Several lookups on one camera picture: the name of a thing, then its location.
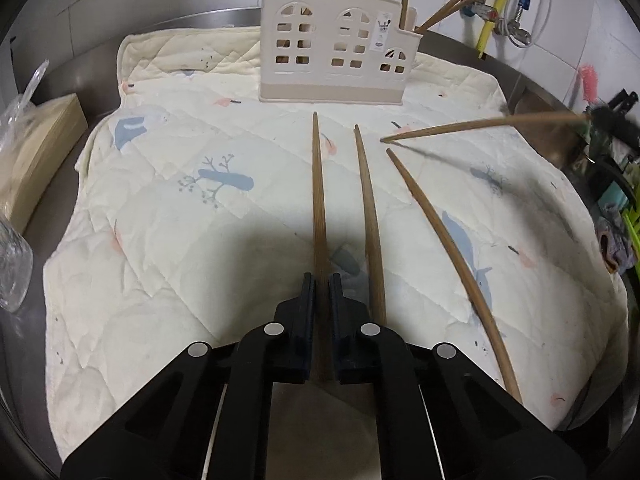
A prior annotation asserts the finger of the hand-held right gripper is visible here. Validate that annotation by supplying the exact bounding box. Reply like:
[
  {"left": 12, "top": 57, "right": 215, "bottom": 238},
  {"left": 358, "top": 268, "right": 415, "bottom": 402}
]
[
  {"left": 607, "top": 89, "right": 640, "bottom": 113},
  {"left": 582, "top": 105, "right": 640, "bottom": 148}
]

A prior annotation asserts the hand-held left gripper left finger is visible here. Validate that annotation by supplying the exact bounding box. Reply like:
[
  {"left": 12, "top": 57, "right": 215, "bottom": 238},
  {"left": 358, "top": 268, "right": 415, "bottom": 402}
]
[{"left": 60, "top": 271, "right": 318, "bottom": 480}]

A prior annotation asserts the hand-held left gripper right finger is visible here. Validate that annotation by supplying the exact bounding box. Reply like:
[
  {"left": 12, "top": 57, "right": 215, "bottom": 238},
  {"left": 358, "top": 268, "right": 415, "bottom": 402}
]
[{"left": 328, "top": 273, "right": 586, "bottom": 480}]

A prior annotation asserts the cream plastic utensil holder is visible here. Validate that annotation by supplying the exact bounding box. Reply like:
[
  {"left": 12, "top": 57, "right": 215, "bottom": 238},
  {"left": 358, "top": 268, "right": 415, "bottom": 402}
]
[{"left": 258, "top": 0, "right": 420, "bottom": 107}]

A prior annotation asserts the pink bottle brush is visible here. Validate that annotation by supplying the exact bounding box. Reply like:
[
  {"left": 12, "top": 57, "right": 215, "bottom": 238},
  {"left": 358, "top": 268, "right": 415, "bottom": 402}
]
[{"left": 575, "top": 62, "right": 601, "bottom": 106}]

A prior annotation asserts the teal plastic bowl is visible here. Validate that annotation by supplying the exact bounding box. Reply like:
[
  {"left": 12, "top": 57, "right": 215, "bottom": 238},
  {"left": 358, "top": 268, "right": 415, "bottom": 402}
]
[{"left": 602, "top": 182, "right": 628, "bottom": 208}]

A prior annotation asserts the lime green plastic rack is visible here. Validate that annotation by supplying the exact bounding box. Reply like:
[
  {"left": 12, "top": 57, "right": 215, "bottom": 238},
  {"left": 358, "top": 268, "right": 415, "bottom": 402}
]
[{"left": 620, "top": 200, "right": 640, "bottom": 261}]

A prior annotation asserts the grey knitted cloth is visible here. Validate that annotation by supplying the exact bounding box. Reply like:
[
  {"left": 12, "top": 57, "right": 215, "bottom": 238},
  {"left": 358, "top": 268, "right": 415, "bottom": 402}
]
[{"left": 595, "top": 202, "right": 640, "bottom": 273}]

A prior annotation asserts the metal angle valve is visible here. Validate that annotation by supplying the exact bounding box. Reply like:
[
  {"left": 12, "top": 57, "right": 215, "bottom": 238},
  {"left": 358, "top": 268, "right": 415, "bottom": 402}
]
[{"left": 500, "top": 20, "right": 533, "bottom": 49}]

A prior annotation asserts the cream quilted printed mat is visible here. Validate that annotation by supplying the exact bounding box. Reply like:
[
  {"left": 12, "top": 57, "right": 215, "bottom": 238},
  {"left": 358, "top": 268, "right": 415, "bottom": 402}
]
[{"left": 42, "top": 30, "right": 630, "bottom": 461}]

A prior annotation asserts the clear glass mug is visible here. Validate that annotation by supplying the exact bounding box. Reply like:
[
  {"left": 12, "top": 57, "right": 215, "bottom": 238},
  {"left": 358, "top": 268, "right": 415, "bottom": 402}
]
[{"left": 0, "top": 217, "right": 33, "bottom": 311}]

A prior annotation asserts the clear plastic bag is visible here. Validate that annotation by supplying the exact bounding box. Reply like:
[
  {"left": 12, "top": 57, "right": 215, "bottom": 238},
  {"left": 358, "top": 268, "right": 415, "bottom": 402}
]
[{"left": 0, "top": 60, "right": 51, "bottom": 131}]

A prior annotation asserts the yellow corrugated hose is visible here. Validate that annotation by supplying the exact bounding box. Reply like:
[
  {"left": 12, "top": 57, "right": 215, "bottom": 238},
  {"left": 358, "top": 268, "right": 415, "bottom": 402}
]
[{"left": 476, "top": 0, "right": 525, "bottom": 59}]

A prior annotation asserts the metal valve with red handle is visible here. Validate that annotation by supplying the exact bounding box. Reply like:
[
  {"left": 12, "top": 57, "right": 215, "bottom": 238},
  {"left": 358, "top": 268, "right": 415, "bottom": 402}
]
[{"left": 462, "top": 0, "right": 501, "bottom": 23}]

